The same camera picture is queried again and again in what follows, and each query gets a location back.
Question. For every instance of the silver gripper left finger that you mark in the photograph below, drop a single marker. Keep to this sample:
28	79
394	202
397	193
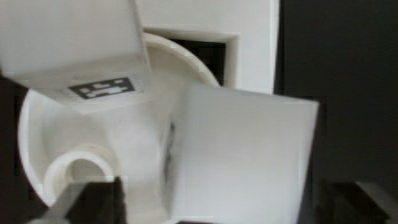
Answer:
90	205

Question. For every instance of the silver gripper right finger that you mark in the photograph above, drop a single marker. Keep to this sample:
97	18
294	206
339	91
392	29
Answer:
355	203

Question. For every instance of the white stool leg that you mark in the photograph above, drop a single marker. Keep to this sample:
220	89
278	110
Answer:
74	52
239	156

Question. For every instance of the white right fence bar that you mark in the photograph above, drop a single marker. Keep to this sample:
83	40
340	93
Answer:
237	22

